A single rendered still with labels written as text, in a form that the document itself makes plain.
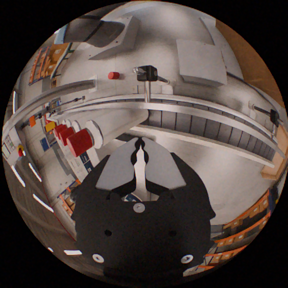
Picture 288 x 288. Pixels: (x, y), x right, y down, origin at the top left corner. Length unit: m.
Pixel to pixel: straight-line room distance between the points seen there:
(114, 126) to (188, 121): 0.17
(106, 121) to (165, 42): 0.30
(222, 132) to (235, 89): 0.15
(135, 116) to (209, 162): 0.28
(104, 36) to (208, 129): 0.42
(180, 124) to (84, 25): 0.42
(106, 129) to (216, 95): 0.28
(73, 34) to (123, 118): 0.33
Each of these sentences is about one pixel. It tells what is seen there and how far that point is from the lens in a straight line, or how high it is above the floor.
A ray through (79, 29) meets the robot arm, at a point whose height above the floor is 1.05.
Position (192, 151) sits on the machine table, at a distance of 0.33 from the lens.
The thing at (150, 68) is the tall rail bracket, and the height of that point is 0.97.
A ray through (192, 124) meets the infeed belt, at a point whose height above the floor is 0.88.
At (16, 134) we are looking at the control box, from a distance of 0.49.
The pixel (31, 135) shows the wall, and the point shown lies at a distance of 8.35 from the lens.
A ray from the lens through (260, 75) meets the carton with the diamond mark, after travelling 0.25.
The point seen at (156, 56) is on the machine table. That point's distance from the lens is 0.33.
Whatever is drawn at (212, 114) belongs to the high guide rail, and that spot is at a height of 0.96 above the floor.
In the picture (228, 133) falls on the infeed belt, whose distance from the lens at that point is 0.26.
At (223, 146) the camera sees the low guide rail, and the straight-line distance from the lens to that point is 0.23.
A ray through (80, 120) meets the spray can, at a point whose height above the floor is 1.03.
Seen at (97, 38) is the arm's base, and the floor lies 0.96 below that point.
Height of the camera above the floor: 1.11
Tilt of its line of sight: 49 degrees down
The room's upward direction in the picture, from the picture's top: 135 degrees counter-clockwise
